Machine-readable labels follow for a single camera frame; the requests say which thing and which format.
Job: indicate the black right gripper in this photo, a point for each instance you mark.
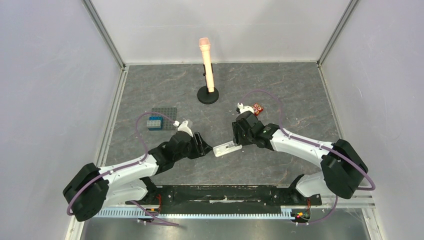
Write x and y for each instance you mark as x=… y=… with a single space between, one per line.
x=237 y=133

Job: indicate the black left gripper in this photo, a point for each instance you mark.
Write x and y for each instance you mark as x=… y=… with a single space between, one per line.
x=200 y=149

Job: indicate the white remote control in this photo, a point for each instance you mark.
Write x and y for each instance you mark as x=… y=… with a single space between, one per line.
x=220 y=150

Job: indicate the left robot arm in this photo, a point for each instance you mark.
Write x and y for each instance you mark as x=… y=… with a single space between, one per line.
x=94 y=188

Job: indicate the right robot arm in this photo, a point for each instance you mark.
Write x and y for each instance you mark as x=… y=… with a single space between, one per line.
x=341 y=168

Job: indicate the red owl toy block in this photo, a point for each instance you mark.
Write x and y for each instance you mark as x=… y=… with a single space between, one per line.
x=257 y=109

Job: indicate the dark grey studded baseplate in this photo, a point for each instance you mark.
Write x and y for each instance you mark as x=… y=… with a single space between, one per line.
x=168 y=116

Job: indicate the light grey toy brick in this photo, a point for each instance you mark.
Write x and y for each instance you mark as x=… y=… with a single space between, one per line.
x=154 y=124

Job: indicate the blue toy brick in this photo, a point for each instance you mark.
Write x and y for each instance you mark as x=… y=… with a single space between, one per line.
x=156 y=118

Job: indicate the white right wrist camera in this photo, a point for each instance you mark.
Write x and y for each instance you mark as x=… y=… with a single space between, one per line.
x=241 y=108

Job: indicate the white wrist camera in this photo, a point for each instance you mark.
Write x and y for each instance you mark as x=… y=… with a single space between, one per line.
x=241 y=108
x=184 y=126

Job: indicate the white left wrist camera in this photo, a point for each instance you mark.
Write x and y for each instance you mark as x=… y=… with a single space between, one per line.
x=184 y=126

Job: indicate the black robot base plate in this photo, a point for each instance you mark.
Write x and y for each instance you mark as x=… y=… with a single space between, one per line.
x=225 y=199

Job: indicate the white slotted cable duct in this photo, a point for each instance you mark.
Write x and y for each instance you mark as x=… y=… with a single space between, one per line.
x=137 y=213

